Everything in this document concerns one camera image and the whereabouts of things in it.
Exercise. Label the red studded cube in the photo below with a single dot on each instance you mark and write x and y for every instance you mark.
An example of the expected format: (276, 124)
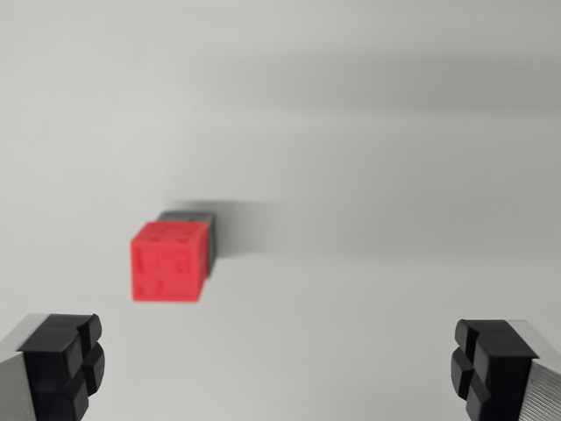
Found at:
(168, 267)

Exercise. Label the grey studded cube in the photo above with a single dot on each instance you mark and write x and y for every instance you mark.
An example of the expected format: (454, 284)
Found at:
(211, 239)

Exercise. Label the gripper left finger with silver black pad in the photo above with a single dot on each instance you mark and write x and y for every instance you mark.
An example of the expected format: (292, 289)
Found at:
(48, 373)

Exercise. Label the gripper right finger with silver black pad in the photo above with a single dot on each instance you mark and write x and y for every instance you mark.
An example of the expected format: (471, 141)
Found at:
(504, 373)

